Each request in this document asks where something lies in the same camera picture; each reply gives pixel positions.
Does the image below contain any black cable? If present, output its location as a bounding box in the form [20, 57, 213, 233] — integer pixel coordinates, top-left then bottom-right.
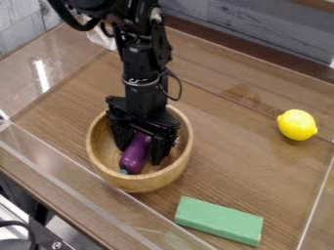
[0, 221, 37, 250]

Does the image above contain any yellow lemon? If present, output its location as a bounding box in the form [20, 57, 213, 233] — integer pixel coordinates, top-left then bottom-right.
[276, 109, 318, 142]

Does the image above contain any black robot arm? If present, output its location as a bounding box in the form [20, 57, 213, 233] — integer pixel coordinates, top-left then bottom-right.
[46, 0, 180, 165]

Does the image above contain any clear acrylic tray wall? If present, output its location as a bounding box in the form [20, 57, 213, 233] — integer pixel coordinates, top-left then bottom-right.
[0, 110, 215, 250]

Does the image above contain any purple toy eggplant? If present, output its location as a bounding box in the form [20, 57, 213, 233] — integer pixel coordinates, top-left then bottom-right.
[118, 132, 151, 175]

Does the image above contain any brown wooden bowl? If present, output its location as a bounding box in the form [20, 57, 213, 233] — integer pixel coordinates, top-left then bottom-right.
[85, 104, 195, 193]

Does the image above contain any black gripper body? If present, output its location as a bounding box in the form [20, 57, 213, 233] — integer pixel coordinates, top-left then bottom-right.
[105, 76, 180, 137]

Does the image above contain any green rectangular sponge block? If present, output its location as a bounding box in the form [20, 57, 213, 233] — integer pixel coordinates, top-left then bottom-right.
[175, 196, 263, 247]

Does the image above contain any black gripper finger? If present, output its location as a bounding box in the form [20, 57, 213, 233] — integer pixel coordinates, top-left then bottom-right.
[106, 112, 134, 151]
[149, 132, 177, 165]

